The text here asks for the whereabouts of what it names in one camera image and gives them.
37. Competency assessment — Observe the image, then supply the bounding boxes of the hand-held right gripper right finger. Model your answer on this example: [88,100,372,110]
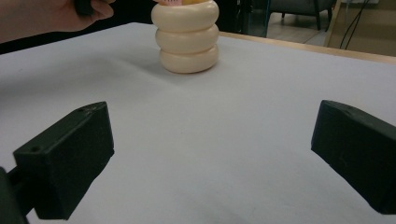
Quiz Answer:
[311,99,396,216]

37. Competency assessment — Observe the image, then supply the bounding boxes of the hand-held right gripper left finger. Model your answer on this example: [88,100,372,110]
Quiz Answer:
[6,101,115,221]

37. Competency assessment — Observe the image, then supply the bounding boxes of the cream ribbed cup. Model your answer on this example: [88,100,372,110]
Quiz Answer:
[150,0,220,75]

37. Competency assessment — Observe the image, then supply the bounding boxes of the white table mat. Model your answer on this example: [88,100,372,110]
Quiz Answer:
[0,21,396,224]

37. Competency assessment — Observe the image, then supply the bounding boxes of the light wooden furniture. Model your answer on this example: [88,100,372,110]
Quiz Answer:
[323,0,396,58]

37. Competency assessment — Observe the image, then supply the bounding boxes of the dark chair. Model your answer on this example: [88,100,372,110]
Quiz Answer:
[269,0,337,32]

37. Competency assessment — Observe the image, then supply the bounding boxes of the black hanging cables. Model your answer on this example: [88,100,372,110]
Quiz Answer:
[339,0,372,50]

